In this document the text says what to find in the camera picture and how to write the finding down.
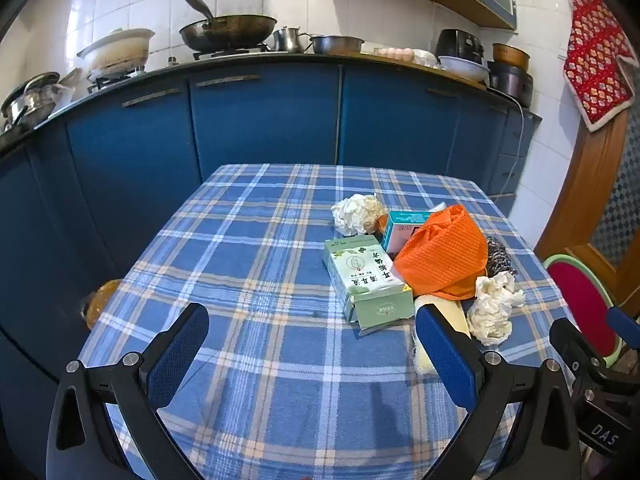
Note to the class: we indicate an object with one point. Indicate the black gas stove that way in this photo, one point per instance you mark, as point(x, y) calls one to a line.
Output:
point(230, 51)

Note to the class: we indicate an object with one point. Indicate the steel kettle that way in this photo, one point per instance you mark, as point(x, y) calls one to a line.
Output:
point(286, 40)

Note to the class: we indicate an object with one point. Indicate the teal and white carton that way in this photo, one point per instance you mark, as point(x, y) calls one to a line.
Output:
point(405, 220)

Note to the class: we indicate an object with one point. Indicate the red basin with green rim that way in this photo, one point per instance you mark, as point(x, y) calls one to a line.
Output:
point(580, 290)

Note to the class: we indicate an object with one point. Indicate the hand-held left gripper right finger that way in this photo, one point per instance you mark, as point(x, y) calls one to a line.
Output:
point(445, 355)

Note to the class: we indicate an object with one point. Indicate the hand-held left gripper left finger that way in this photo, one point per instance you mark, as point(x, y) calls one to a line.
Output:
point(180, 355)

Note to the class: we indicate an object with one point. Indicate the dark rice cooker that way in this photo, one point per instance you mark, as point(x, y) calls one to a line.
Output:
point(510, 85)

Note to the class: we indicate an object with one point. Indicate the white plastic bag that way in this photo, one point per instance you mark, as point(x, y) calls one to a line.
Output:
point(425, 58)

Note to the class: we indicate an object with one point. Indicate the blue plaid tablecloth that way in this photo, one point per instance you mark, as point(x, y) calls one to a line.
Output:
point(250, 240)

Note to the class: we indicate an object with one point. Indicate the row of pale eggs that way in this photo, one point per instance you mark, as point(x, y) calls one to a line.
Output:
point(395, 52)

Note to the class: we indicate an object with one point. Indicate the steel pot with lid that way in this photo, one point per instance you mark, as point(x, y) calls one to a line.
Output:
point(30, 102)

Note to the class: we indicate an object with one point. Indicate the white enamel bowl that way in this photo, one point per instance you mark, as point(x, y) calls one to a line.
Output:
point(465, 67)

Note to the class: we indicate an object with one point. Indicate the red patterned cloth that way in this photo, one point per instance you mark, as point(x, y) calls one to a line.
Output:
point(595, 60)

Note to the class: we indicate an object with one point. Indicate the blue base cabinet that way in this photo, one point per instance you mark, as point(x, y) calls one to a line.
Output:
point(250, 120)

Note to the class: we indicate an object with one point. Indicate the dark metal wok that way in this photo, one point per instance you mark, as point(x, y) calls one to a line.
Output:
point(225, 30)

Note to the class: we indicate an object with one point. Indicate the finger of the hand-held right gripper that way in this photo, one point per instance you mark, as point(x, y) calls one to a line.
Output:
point(570, 345)
point(625, 327)

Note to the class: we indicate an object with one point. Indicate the wooden door with glass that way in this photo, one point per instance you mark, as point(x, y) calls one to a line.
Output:
point(575, 200)

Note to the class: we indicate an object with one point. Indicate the amber oil bottle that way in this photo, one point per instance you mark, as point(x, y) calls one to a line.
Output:
point(102, 305)

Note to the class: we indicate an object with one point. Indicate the green and white carton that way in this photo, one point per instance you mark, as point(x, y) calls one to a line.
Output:
point(360, 270)

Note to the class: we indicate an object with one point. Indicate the white clay pot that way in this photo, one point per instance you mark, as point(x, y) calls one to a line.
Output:
point(117, 50)

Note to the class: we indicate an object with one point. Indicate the black air fryer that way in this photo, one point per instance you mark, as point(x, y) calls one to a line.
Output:
point(460, 42)

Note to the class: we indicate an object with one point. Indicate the steel bowl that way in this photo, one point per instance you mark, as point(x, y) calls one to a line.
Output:
point(335, 44)

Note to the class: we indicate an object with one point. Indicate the white tissue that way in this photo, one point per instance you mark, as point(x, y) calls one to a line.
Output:
point(355, 212)
point(492, 310)

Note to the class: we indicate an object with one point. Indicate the orange cloth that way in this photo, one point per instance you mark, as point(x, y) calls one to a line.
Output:
point(440, 255)

